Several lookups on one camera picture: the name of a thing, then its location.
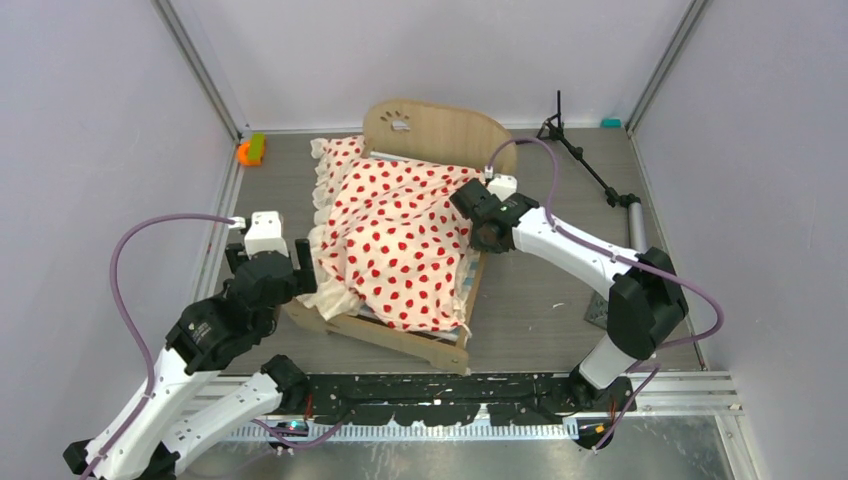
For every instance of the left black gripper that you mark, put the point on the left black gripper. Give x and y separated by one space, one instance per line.
304 280

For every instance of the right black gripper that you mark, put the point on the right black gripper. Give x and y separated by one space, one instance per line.
476 244

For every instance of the strawberry print ruffled blanket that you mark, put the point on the strawberry print ruffled blanket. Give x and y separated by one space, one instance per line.
392 241

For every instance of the wooden pet bed frame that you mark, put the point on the wooden pet bed frame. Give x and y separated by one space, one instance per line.
409 130

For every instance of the strawberry print small pillow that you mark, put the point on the strawberry print small pillow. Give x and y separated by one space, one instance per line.
334 157

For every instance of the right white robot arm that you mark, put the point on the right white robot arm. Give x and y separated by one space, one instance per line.
645 305

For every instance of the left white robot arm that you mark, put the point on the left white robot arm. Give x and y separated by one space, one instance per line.
150 438

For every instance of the orange green toy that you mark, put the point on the orange green toy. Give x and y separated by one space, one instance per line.
251 152

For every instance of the teal small block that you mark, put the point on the teal small block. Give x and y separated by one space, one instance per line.
611 123

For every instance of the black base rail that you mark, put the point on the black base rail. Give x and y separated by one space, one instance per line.
442 407

